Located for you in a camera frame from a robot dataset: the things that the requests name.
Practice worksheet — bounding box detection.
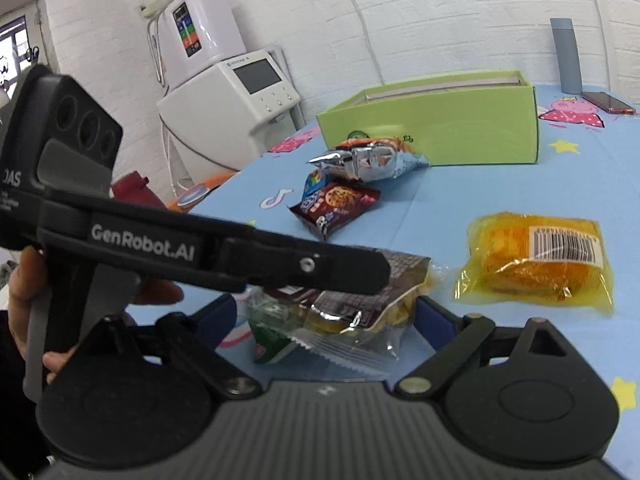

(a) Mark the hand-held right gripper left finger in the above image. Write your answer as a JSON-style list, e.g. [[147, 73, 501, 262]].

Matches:
[[75, 294, 264, 401]]

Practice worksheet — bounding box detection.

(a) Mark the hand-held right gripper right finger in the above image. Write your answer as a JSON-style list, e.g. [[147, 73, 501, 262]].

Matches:
[[394, 295, 582, 401]]

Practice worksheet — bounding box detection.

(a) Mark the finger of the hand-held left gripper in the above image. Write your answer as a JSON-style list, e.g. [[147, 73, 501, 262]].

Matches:
[[215, 227, 392, 297]]

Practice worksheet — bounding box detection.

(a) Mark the green pea snack packet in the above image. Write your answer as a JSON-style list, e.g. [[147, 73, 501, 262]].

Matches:
[[246, 302, 302, 365]]

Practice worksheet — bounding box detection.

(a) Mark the clear brown label snack packet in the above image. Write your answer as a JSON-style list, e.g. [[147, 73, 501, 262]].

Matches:
[[244, 247, 434, 377]]

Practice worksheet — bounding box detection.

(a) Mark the green cardboard box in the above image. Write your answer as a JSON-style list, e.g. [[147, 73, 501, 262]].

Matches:
[[316, 70, 542, 167]]

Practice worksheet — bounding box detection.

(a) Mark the person's left hand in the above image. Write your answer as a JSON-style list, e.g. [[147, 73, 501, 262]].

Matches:
[[7, 247, 184, 386]]

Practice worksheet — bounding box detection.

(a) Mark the dark red cookie packet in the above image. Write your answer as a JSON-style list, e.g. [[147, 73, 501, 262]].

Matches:
[[288, 183, 383, 242]]

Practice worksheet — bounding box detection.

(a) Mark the dark red cloth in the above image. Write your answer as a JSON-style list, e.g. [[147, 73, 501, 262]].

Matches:
[[110, 170, 170, 209]]

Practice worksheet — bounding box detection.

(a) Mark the blue snack packet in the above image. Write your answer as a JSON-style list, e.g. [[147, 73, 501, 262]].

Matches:
[[299, 169, 332, 207]]

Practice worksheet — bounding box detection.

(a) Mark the yellow cake packet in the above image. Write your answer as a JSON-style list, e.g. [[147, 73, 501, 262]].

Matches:
[[451, 211, 617, 318]]

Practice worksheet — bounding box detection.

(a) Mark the silver foil snack bag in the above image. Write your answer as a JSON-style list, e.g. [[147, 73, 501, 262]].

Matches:
[[306, 136, 432, 184]]

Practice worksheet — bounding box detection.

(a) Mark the orange plastic basin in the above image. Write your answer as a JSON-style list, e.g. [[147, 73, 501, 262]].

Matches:
[[166, 170, 242, 211]]

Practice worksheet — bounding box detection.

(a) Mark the printed blue tablecloth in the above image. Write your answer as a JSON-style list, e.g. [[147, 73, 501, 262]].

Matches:
[[120, 82, 640, 463]]

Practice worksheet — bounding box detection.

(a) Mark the window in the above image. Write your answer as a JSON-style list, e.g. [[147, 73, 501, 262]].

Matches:
[[0, 0, 48, 108]]

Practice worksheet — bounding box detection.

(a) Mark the white appliance with screen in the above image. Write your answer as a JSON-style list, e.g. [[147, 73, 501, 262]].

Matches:
[[156, 52, 302, 175]]

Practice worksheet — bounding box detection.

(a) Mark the white water purifier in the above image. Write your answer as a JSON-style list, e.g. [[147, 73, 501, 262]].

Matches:
[[147, 0, 249, 95]]

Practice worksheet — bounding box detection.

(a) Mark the smartphone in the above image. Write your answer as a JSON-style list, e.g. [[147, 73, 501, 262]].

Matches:
[[579, 90, 638, 115]]

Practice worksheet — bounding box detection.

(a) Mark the grey thermos bottle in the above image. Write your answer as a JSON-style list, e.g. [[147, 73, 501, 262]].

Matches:
[[549, 17, 582, 96]]

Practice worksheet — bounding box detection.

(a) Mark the metal hose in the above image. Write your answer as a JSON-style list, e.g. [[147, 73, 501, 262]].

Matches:
[[146, 15, 168, 88]]

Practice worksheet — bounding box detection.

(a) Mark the white wall cable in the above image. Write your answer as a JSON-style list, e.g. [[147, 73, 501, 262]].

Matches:
[[580, 0, 611, 92], [336, 0, 387, 87]]

